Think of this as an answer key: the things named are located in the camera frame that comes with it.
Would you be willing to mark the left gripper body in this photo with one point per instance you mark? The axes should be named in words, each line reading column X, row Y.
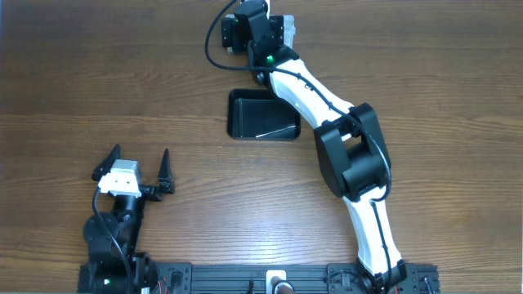
column 155, row 192

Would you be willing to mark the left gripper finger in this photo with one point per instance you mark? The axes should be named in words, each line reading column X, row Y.
column 166, row 173
column 107, row 163

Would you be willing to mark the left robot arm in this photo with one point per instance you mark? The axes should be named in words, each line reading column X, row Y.
column 118, row 228

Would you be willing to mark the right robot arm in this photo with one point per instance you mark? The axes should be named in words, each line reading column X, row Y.
column 359, row 163

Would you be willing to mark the black tray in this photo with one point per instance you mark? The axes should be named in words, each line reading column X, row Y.
column 261, row 116

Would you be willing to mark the white test tube rack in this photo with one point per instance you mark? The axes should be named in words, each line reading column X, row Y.
column 289, row 30

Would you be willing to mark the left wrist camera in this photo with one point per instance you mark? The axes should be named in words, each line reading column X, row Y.
column 120, row 179

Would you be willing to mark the mounting rail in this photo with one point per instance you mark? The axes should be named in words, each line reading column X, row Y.
column 229, row 279

